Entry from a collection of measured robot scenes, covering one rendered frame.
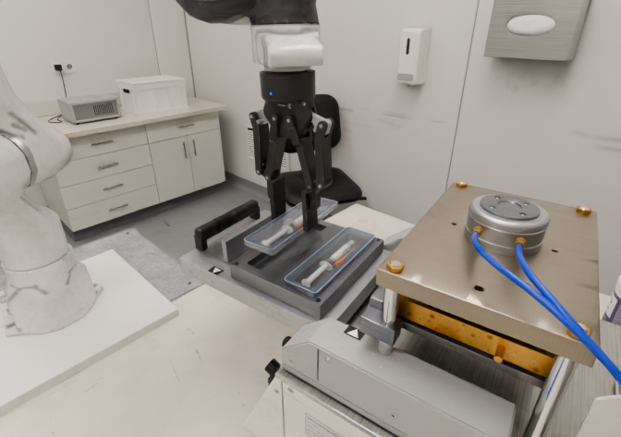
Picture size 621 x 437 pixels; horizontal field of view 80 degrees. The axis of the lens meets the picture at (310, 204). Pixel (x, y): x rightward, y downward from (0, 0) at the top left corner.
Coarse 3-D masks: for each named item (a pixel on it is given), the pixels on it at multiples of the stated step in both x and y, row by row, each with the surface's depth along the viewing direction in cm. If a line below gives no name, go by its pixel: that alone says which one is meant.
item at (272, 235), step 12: (300, 204) 65; (324, 204) 64; (288, 216) 61; (300, 216) 61; (264, 228) 57; (276, 228) 57; (288, 228) 57; (300, 228) 57; (252, 240) 54; (264, 240) 54; (276, 240) 54
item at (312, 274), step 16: (336, 240) 61; (352, 240) 61; (368, 240) 61; (320, 256) 57; (336, 256) 57; (352, 256) 57; (304, 272) 53; (320, 272) 53; (336, 272) 53; (320, 288) 50
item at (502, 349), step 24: (408, 312) 40; (432, 312) 38; (432, 336) 40; (456, 336) 38; (480, 336) 36; (504, 336) 35; (480, 360) 37; (504, 360) 36; (528, 360) 34; (552, 360) 33
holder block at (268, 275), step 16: (320, 224) 68; (304, 240) 66; (320, 240) 63; (256, 256) 59; (272, 256) 61; (288, 256) 59; (304, 256) 59; (368, 256) 59; (240, 272) 56; (256, 272) 55; (272, 272) 55; (288, 272) 55; (352, 272) 55; (256, 288) 55; (272, 288) 53; (288, 288) 52; (336, 288) 52; (288, 304) 52; (304, 304) 50; (320, 304) 49
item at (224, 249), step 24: (264, 216) 68; (216, 240) 68; (240, 240) 63; (192, 264) 61; (216, 264) 61; (216, 288) 60; (240, 288) 56; (360, 288) 55; (264, 312) 54; (288, 312) 51; (336, 312) 51
